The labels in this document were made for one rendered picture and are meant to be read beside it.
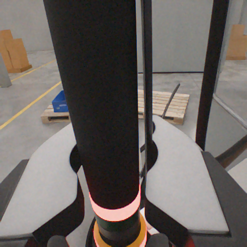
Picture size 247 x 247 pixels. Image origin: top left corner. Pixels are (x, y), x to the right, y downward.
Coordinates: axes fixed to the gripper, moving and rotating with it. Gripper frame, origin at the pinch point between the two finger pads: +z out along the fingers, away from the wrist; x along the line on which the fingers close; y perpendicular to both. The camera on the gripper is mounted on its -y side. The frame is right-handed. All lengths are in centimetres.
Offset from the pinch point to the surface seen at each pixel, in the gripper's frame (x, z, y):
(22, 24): -682, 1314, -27
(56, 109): -130, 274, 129
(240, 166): 30.3, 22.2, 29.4
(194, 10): 189, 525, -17
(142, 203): 2.9, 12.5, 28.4
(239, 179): 29.0, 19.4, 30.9
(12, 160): -162, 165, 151
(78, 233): -48, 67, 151
